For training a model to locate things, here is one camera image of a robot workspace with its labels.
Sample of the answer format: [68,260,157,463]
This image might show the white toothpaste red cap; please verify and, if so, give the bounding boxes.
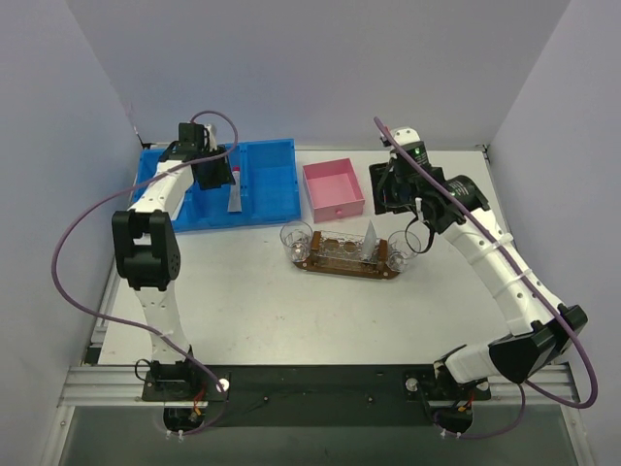
[227,166,242,214]

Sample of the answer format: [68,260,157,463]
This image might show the white toothpaste blue cap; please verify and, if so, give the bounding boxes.
[360,221,377,262]

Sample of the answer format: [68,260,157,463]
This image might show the brown wooden tray holder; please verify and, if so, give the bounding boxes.
[291,230,401,280]

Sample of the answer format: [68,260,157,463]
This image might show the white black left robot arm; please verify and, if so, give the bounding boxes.
[112,121,235,400]

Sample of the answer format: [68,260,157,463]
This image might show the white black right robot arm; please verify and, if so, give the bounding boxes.
[369,142,588,384]

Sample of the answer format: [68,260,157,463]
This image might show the blue plastic bin middle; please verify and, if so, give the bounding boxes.
[187,143,250,229]

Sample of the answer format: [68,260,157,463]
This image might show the blue plastic bin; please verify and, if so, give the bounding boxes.
[187,143,250,229]
[130,149,195,232]
[241,139,301,225]

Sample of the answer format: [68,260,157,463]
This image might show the blue plastic bin left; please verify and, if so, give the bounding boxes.
[130,149,195,232]

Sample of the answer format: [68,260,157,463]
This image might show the blue plastic bin right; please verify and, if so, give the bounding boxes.
[241,139,301,225]

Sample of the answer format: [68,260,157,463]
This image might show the pink wooden drawer box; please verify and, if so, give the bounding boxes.
[303,158,365,223]

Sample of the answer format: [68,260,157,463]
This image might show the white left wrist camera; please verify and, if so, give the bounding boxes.
[204,123,217,150]

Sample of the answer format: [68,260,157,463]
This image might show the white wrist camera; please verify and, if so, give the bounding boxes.
[389,127,421,147]
[204,123,217,150]

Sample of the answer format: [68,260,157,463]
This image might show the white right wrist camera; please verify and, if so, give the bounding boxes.
[389,127,421,147]

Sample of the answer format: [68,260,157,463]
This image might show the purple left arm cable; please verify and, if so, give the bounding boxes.
[50,110,240,436]

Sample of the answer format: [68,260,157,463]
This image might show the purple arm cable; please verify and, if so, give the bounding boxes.
[50,110,240,436]
[372,115,599,441]

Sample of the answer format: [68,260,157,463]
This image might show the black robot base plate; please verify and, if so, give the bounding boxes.
[142,364,491,431]

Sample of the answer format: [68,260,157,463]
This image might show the aluminium frame rail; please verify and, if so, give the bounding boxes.
[56,366,581,409]

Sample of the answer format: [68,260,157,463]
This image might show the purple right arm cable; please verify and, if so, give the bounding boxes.
[372,115,599,441]

